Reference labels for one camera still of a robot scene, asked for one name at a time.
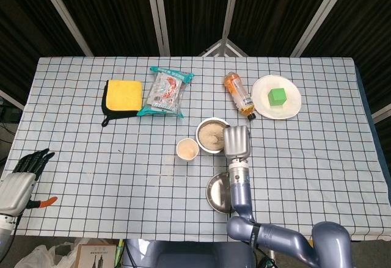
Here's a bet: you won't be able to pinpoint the round steel plate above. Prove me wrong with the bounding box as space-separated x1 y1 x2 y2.
205 172 236 214

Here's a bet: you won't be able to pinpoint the steel bowl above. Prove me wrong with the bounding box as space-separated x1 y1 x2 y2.
195 117 232 154

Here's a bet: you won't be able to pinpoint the yellow and black cloth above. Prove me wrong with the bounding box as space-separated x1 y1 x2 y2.
101 79 144 128

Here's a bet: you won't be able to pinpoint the clear plastic bag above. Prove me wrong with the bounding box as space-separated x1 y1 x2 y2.
16 241 83 268

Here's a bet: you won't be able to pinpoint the brown cardboard box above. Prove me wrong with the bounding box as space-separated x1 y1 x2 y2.
75 244 119 268

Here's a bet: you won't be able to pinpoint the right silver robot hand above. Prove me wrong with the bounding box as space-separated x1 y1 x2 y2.
222 125 252 161

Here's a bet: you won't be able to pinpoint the dark folding screen white frame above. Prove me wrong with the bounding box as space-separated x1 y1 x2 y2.
0 0 391 122

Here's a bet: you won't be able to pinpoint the orange drink bottle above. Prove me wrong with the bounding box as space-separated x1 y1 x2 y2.
224 71 257 121

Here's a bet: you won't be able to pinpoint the clear snack packet teal ends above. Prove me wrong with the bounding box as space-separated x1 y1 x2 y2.
136 66 196 119

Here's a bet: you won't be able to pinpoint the white paper cup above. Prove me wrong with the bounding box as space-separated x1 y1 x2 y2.
176 138 200 162

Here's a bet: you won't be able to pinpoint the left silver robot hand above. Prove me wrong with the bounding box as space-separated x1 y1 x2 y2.
0 148 58 215

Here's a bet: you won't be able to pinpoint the green cable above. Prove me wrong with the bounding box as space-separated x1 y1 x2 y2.
114 239 125 268

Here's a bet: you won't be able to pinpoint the silver metal stand foot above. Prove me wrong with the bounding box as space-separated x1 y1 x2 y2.
198 37 248 57

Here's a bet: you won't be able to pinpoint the green cube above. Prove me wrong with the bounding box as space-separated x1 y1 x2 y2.
267 87 289 107

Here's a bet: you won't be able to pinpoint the white paper plate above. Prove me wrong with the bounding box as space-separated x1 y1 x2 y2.
251 74 302 120

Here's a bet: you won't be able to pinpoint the white checked tablecloth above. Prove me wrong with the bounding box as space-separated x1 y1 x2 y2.
2 56 391 243

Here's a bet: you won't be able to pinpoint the blue-grey robot torso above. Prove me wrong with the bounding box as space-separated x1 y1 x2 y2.
122 239 256 268

